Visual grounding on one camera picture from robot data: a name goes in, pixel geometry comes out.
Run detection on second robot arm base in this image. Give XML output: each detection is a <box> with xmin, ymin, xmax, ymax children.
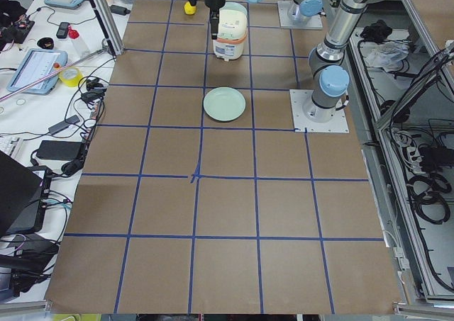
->
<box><xmin>277</xmin><ymin>0</ymin><xmax>323</xmax><ymax>30</ymax></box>

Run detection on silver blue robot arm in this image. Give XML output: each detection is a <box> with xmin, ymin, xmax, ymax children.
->
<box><xmin>246</xmin><ymin>0</ymin><xmax>383</xmax><ymax>123</ymax></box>

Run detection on white orange rice cooker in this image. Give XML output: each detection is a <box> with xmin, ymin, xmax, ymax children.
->
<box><xmin>213</xmin><ymin>2</ymin><xmax>248</xmax><ymax>61</ymax></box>

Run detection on yellow toy fruit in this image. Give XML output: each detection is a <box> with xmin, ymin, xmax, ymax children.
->
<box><xmin>184</xmin><ymin>1</ymin><xmax>196</xmax><ymax>16</ymax></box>

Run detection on light green plate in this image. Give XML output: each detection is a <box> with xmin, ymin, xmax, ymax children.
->
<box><xmin>203</xmin><ymin>87</ymin><xmax>246</xmax><ymax>122</ymax></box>

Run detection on black small adapter box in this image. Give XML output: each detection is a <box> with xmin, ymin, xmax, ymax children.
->
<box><xmin>110</xmin><ymin>4</ymin><xmax>131</xmax><ymax>16</ymax></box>

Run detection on spray bottle red cap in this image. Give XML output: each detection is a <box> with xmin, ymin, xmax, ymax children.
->
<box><xmin>68</xmin><ymin>25</ymin><xmax>90</xmax><ymax>57</ymax></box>

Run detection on black mobile phone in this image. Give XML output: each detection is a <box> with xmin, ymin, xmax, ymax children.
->
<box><xmin>56</xmin><ymin>22</ymin><xmax>70</xmax><ymax>39</ymax></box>

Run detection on yellow tape roll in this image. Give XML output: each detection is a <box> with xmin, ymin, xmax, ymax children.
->
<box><xmin>59</xmin><ymin>67</ymin><xmax>83</xmax><ymax>88</ymax></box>

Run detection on black cloth bundle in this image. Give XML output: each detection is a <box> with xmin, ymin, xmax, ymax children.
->
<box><xmin>360</xmin><ymin>20</ymin><xmax>392</xmax><ymax>44</ymax></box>

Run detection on white crumpled cloth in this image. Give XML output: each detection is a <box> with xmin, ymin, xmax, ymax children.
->
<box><xmin>365</xmin><ymin>42</ymin><xmax>409</xmax><ymax>72</ymax></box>

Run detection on blue teach pendant tablet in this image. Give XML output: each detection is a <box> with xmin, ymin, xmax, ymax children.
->
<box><xmin>6</xmin><ymin>49</ymin><xmax>67</xmax><ymax>92</ymax></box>

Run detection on brown paper table mat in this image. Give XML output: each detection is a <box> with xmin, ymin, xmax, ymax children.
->
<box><xmin>46</xmin><ymin>0</ymin><xmax>402</xmax><ymax>314</ymax></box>

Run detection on black power adapter brick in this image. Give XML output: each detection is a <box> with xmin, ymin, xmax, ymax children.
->
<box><xmin>36</xmin><ymin>140</ymin><xmax>83</xmax><ymax>161</ymax></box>

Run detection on white power strip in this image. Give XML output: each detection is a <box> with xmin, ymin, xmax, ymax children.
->
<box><xmin>394</xmin><ymin>131</ymin><xmax>423</xmax><ymax>174</ymax></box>

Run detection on black laptop computer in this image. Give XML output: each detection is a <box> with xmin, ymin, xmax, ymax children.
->
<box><xmin>1</xmin><ymin>152</ymin><xmax>51</xmax><ymax>236</ymax></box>

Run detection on aluminium frame post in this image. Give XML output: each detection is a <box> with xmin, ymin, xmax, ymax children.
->
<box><xmin>88</xmin><ymin>0</ymin><xmax>123</xmax><ymax>57</ymax></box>

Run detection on coiled black cables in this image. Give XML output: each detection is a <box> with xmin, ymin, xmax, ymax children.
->
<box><xmin>406</xmin><ymin>174</ymin><xmax>451</xmax><ymax>226</ymax></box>

